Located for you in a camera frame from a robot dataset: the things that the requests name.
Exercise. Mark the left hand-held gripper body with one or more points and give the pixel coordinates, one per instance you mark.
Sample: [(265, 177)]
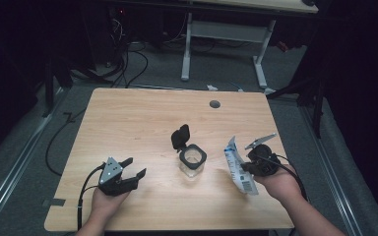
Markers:
[(111, 172)]

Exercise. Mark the clear jar with black lid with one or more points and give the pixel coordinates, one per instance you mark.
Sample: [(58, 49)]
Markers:
[(192, 159)]

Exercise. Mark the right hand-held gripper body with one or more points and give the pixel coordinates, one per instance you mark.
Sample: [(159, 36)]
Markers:
[(264, 162)]

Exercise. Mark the person's left hand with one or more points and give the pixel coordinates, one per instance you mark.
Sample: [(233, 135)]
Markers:
[(105, 206)]

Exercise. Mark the white plug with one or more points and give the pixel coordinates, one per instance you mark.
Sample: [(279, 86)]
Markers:
[(211, 87)]

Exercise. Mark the white frame desk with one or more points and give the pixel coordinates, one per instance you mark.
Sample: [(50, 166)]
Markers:
[(229, 31)]

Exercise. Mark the white and blue bag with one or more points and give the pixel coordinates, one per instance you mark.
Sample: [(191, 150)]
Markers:
[(238, 167)]

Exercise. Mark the red object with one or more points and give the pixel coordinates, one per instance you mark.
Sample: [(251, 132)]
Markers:
[(283, 46)]

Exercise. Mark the grey tape strip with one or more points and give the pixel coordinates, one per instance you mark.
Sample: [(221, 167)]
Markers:
[(54, 202)]

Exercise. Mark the person's right hand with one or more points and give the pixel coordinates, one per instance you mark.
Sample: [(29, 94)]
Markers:
[(282, 187)]

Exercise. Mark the black stand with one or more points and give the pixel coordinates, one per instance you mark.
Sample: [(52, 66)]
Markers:
[(318, 111), (48, 95)]

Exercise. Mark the metal floor rail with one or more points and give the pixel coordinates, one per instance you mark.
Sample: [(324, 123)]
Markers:
[(16, 165), (334, 183)]

